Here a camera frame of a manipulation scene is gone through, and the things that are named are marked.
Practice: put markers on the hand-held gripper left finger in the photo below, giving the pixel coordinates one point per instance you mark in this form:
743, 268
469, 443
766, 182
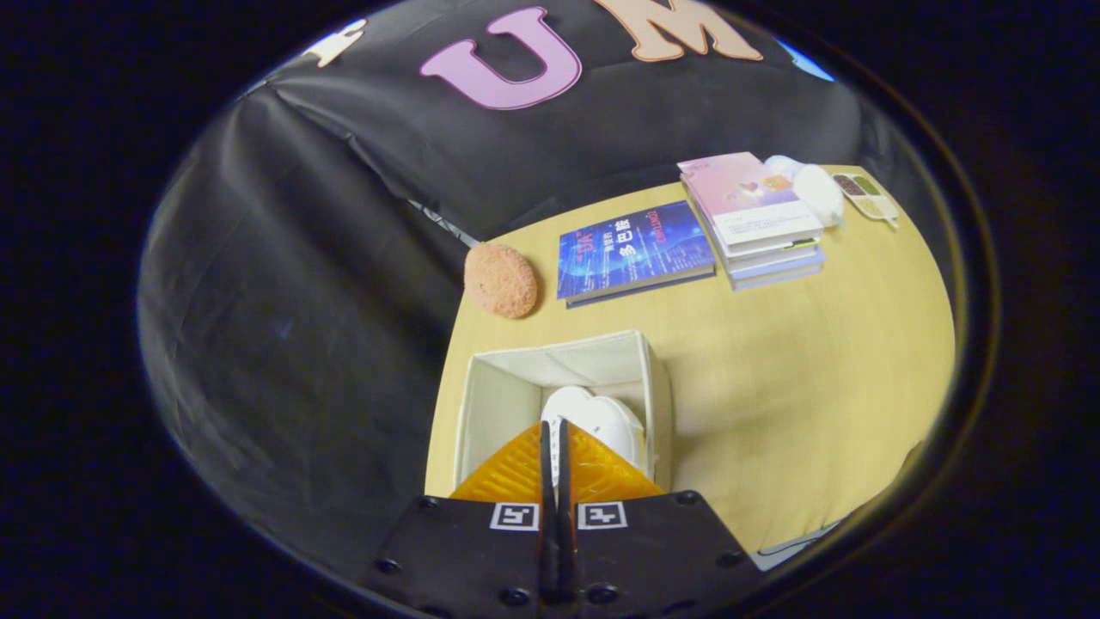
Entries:
464, 559

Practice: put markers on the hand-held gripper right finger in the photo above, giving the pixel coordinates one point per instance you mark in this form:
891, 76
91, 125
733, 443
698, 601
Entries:
662, 559

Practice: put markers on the beige fabric storage box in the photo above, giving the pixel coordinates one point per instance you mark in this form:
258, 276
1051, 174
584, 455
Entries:
498, 413

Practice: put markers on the lavender cover book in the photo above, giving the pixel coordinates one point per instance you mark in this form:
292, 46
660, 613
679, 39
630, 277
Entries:
778, 277

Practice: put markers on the blue cover book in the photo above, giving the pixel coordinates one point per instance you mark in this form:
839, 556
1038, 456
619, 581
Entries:
632, 249

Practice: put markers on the white spine book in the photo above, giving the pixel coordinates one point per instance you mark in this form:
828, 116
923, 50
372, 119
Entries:
773, 260

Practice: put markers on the pink cover book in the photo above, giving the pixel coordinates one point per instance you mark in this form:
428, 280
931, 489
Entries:
748, 198

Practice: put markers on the white plush toy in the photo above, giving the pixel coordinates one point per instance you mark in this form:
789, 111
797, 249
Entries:
816, 193

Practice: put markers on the compartment snack tray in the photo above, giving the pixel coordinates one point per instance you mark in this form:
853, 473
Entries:
868, 196

